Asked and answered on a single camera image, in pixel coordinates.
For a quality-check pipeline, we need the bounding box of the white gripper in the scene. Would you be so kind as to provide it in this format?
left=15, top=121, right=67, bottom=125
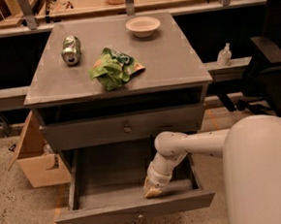
left=143, top=152, right=187, bottom=199

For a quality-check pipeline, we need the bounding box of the grey drawer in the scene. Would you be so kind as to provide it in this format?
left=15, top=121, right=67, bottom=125
left=57, top=138, right=215, bottom=224
left=41, top=105, right=204, bottom=151

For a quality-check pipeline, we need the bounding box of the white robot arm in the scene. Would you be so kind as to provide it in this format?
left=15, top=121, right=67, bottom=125
left=143, top=115, right=281, bottom=224

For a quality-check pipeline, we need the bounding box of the grey top drawer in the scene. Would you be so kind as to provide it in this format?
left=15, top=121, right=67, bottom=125
left=41, top=105, right=204, bottom=151

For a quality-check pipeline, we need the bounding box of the open cardboard box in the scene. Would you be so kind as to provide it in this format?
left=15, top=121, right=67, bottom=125
left=8, top=112, right=71, bottom=187

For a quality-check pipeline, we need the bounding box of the grey drawer cabinet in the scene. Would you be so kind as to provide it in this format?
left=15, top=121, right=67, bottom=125
left=17, top=8, right=219, bottom=160

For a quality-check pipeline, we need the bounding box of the green crumpled chip bag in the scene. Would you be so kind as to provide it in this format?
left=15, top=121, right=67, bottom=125
left=89, top=48, right=145, bottom=91

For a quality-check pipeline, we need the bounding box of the clear sanitizer pump bottle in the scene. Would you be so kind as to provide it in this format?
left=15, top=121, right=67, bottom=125
left=217, top=43, right=232, bottom=67

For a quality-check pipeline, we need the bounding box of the black office chair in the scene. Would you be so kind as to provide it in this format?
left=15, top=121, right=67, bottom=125
left=207, top=0, right=281, bottom=125

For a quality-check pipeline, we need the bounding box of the crushed silver soda can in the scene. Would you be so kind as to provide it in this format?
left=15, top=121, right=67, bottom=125
left=61, top=36, right=81, bottom=66

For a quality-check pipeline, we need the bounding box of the white paper bowl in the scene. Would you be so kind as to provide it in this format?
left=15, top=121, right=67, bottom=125
left=126, top=16, right=161, bottom=38

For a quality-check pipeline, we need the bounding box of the wooden workbench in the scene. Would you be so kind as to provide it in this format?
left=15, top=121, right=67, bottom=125
left=35, top=0, right=221, bottom=22

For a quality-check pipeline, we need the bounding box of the grey metal rail shelf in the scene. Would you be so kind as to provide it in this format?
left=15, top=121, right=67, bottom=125
left=0, top=57, right=251, bottom=112

